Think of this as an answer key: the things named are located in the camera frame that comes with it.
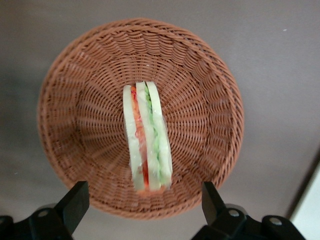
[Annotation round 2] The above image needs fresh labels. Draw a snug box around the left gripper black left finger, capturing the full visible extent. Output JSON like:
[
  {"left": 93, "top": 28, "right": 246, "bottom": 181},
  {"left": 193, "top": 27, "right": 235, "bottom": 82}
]
[{"left": 27, "top": 180, "right": 90, "bottom": 240}]

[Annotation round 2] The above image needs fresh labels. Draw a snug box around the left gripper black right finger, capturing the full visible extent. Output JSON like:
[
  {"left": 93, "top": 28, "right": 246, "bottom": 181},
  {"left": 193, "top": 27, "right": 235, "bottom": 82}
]
[{"left": 193, "top": 181, "right": 252, "bottom": 240}]

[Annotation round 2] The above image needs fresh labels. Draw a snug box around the triangle sandwich in plastic wrap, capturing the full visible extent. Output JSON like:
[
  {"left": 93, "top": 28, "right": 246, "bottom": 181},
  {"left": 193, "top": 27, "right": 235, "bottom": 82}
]
[{"left": 122, "top": 80, "right": 174, "bottom": 196}]

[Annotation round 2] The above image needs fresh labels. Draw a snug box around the round brown wicker basket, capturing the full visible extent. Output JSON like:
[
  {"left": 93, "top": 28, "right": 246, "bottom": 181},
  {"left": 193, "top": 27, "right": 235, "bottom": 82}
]
[{"left": 36, "top": 17, "right": 245, "bottom": 221}]

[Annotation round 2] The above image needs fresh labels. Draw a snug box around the cream white plastic tray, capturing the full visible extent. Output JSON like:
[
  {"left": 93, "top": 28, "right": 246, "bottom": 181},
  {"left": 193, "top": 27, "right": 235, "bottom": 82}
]
[{"left": 286, "top": 163, "right": 320, "bottom": 240}]

